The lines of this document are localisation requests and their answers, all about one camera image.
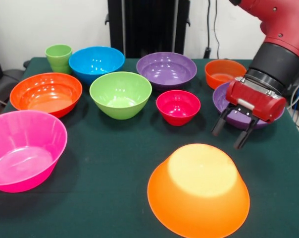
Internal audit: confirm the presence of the tangle of cables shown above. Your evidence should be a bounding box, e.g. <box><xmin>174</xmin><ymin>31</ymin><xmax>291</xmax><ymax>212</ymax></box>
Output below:
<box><xmin>287</xmin><ymin>78</ymin><xmax>299</xmax><ymax>136</ymax></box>

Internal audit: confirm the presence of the small red-orange bowl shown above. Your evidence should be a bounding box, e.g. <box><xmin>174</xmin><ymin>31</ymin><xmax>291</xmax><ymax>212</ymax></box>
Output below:
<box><xmin>204</xmin><ymin>59</ymin><xmax>248</xmax><ymax>90</ymax></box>

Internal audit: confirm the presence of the blue bowl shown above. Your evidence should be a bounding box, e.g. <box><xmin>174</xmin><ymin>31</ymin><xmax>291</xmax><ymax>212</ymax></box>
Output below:
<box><xmin>68</xmin><ymin>46</ymin><xmax>126</xmax><ymax>85</ymax></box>

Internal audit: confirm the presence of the green bowl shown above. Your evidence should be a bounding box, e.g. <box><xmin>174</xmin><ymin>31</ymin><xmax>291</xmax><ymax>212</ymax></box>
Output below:
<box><xmin>89</xmin><ymin>71</ymin><xmax>152</xmax><ymax>120</ymax></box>

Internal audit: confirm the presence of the purple bowl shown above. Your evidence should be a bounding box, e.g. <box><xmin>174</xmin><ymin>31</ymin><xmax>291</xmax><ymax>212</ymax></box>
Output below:
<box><xmin>136</xmin><ymin>52</ymin><xmax>198</xmax><ymax>91</ymax></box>
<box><xmin>212</xmin><ymin>81</ymin><xmax>286</xmax><ymax>130</ymax></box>

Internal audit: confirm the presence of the dark green tablecloth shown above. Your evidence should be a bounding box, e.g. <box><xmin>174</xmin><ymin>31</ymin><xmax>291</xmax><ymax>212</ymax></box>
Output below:
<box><xmin>0</xmin><ymin>57</ymin><xmax>299</xmax><ymax>238</ymax></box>

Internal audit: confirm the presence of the large red-orange bowl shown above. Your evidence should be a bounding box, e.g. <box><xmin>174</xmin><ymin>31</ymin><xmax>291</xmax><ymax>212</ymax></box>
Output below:
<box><xmin>9</xmin><ymin>72</ymin><xmax>83</xmax><ymax>119</ymax></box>

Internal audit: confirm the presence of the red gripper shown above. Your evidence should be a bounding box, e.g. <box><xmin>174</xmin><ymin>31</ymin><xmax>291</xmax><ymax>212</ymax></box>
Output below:
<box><xmin>211</xmin><ymin>77</ymin><xmax>288</xmax><ymax>150</ymax></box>

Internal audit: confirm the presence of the green cup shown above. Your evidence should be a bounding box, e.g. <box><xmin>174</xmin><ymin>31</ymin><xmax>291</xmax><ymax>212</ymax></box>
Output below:
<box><xmin>45</xmin><ymin>44</ymin><xmax>73</xmax><ymax>75</ymax></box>

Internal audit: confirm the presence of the pink bowl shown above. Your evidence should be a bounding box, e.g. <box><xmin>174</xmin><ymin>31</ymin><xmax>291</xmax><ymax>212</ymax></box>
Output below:
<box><xmin>0</xmin><ymin>110</ymin><xmax>68</xmax><ymax>193</ymax></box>

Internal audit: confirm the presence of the black hanging cable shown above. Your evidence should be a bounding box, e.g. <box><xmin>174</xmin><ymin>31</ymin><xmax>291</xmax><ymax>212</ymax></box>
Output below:
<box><xmin>203</xmin><ymin>0</ymin><xmax>212</xmax><ymax>60</ymax></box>

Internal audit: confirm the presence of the small crimson bowl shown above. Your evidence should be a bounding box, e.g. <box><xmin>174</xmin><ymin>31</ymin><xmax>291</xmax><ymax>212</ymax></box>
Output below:
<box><xmin>156</xmin><ymin>90</ymin><xmax>201</xmax><ymax>126</ymax></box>

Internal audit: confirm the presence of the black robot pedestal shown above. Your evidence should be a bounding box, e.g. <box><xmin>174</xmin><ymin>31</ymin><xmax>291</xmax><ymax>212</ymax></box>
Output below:
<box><xmin>105</xmin><ymin>0</ymin><xmax>191</xmax><ymax>59</ymax></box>

